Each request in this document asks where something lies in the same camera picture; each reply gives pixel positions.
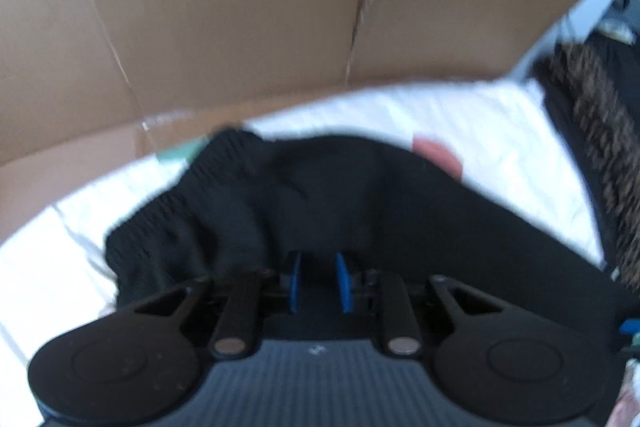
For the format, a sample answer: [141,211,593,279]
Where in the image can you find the black bear patchwork shorts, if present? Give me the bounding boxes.
[105,129,639,347]

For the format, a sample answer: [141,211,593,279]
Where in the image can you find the cream bear print bedsheet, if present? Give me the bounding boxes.
[1,81,604,426]

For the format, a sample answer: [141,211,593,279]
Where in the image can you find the leopard print garment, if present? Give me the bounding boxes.
[541,41,640,287]

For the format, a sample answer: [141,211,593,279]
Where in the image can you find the brown cardboard sheet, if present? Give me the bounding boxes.
[1,0,580,237]

